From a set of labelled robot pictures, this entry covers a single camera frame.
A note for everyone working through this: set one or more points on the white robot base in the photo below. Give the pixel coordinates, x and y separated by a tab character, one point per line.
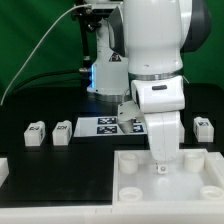
109	79

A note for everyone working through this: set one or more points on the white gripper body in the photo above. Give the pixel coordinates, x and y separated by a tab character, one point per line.
160	103

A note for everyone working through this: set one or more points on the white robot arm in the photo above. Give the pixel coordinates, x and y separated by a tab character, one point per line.
152	35

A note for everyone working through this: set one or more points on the white square tabletop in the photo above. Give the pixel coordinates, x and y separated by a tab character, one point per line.
196	175

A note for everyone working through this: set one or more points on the black camera on stand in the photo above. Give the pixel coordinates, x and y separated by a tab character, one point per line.
101	8

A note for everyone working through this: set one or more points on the black camera stand pole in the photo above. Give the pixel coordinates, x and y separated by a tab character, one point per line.
85	47

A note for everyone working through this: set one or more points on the white sheet with tags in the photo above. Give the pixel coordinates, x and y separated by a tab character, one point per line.
97	126

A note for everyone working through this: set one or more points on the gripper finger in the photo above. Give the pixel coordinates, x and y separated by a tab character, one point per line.
162	168

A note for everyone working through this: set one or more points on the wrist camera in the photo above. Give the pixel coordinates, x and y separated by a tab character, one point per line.
126	112

